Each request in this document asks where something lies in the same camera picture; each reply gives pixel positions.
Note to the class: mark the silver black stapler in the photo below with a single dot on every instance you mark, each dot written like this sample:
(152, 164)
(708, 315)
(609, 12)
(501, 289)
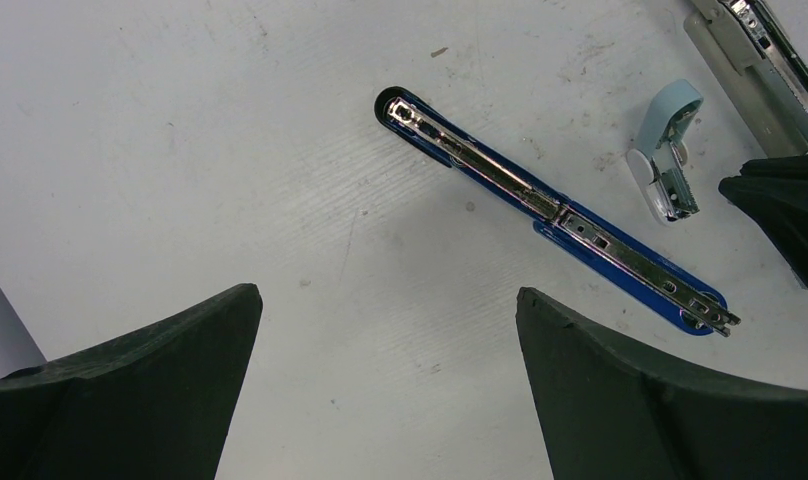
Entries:
(759, 69)

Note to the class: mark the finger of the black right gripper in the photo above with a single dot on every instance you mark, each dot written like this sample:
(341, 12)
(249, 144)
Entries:
(773, 192)

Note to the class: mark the blue stapler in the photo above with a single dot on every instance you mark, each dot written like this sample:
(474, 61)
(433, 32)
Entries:
(674, 294)

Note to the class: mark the light blue staple box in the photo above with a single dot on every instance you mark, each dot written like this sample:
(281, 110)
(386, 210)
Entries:
(658, 154)

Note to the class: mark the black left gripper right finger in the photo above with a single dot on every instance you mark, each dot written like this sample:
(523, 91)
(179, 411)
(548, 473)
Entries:
(612, 407)

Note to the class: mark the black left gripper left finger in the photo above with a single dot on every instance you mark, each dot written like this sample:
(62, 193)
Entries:
(155, 403)

